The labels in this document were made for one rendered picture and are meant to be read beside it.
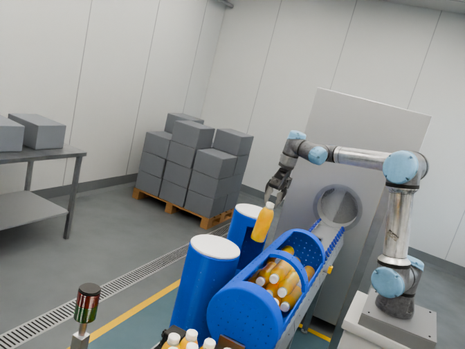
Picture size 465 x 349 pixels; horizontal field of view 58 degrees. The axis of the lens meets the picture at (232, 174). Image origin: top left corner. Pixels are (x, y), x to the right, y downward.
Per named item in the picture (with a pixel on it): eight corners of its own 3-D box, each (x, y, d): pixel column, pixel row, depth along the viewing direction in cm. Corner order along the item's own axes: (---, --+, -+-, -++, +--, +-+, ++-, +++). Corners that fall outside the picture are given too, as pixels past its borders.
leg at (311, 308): (307, 332, 359) (329, 266, 344) (306, 335, 353) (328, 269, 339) (301, 329, 361) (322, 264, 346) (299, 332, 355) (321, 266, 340)
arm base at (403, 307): (410, 306, 175) (417, 284, 173) (416, 323, 161) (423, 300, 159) (374, 294, 179) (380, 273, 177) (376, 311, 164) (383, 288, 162)
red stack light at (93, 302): (103, 302, 125) (105, 291, 124) (88, 311, 119) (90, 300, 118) (86, 293, 127) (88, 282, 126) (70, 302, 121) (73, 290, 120)
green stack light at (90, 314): (100, 316, 126) (103, 302, 125) (85, 326, 120) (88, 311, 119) (84, 308, 128) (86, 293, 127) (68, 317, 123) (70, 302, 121)
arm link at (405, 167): (414, 295, 159) (430, 151, 153) (399, 305, 147) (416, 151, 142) (383, 286, 167) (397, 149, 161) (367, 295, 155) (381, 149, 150)
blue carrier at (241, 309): (315, 287, 231) (333, 241, 224) (263, 376, 151) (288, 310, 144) (268, 264, 240) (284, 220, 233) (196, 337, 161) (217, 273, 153)
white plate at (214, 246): (248, 259, 221) (247, 261, 221) (230, 236, 246) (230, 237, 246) (198, 256, 210) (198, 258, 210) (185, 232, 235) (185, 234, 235)
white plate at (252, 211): (229, 207, 296) (228, 208, 296) (263, 221, 285) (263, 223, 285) (245, 201, 321) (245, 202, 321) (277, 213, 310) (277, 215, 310)
